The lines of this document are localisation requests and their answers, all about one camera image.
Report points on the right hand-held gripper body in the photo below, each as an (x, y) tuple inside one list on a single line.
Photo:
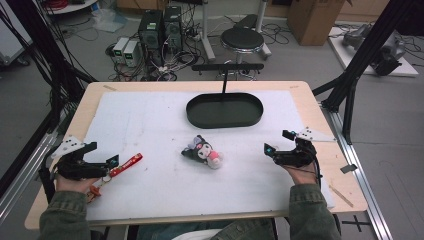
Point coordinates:
[(298, 156)]

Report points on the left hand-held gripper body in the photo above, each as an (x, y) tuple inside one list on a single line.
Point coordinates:
[(75, 168)]

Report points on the black oval tray with hanger bar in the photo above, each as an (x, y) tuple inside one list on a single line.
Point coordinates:
[(224, 111)]

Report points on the black and pink plush toy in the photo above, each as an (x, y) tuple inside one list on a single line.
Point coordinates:
[(204, 154)]

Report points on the person's left hand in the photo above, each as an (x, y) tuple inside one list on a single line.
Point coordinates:
[(75, 185)]

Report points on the person's right hand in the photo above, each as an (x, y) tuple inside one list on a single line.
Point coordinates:
[(301, 175)]

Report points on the wooden table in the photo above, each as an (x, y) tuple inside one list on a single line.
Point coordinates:
[(340, 181)]

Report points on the black tape piece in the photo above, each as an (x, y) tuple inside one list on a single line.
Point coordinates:
[(348, 168)]

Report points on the thin wooden stick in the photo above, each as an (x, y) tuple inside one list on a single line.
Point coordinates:
[(340, 196)]

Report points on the white foam mat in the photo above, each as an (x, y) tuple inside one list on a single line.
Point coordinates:
[(186, 186)]

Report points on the white floor board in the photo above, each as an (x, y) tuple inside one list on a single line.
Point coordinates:
[(343, 55)]

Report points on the white power supply unit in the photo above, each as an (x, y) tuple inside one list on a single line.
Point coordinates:
[(131, 53), (120, 49)]

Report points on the black round stool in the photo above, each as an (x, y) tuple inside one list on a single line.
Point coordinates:
[(242, 40)]

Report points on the white desk leg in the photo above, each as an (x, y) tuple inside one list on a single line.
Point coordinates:
[(207, 33), (263, 30)]

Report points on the cardboard box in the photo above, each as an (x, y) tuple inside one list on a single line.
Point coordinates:
[(313, 21)]

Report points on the clear plastic bag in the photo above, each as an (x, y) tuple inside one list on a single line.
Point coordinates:
[(108, 20)]

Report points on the black computer tower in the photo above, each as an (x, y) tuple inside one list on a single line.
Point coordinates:
[(151, 33), (173, 26)]

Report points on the grey and black device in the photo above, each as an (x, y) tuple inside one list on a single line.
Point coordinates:
[(388, 51)]

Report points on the round white table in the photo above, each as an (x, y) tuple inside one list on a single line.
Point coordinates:
[(71, 6)]

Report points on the aluminium rail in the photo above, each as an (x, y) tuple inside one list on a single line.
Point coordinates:
[(361, 176), (23, 173)]

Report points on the black frame post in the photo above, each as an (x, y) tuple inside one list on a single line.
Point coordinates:
[(50, 50), (360, 56)]

